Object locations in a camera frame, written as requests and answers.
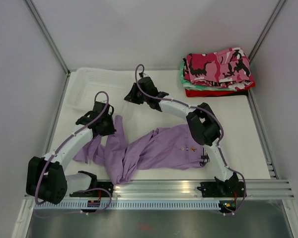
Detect left aluminium frame post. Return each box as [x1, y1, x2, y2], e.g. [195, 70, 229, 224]
[23, 0, 70, 75]

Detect red folded trousers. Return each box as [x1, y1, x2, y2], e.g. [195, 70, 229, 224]
[185, 81, 256, 97]

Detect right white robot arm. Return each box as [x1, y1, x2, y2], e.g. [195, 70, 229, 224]
[124, 77, 245, 198]

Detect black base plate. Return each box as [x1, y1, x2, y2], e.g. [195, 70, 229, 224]
[70, 181, 114, 198]
[197, 181, 245, 198]

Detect purple cable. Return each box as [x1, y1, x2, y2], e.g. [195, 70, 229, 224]
[135, 64, 247, 215]
[34, 91, 111, 205]

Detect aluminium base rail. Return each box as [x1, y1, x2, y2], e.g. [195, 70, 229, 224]
[24, 178, 295, 199]

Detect green tie-dye folded trousers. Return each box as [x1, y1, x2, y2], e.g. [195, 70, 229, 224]
[179, 62, 235, 92]

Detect pink camouflage trousers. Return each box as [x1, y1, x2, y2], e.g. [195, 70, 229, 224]
[183, 47, 255, 91]

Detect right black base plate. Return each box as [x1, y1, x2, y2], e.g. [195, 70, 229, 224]
[197, 181, 245, 198]

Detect aluminium frame post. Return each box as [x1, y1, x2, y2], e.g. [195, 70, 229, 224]
[249, 0, 288, 62]
[23, 0, 70, 75]

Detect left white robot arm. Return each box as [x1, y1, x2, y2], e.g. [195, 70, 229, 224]
[26, 101, 115, 205]

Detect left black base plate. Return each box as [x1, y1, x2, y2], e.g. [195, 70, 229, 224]
[70, 181, 114, 198]

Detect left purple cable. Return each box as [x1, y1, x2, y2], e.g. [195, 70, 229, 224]
[34, 91, 111, 205]

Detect white plastic basket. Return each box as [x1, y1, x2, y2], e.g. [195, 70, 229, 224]
[66, 67, 133, 113]

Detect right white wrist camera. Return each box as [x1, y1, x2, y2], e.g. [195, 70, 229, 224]
[139, 72, 149, 78]

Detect white slotted cable duct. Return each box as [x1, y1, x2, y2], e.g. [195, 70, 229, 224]
[33, 200, 236, 211]

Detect right aluminium frame post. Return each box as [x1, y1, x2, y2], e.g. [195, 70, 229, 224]
[249, 0, 288, 62]

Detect lilac trousers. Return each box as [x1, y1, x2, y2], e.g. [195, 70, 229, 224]
[74, 116, 210, 184]

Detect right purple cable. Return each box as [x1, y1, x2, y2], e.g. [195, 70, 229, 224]
[135, 64, 247, 215]

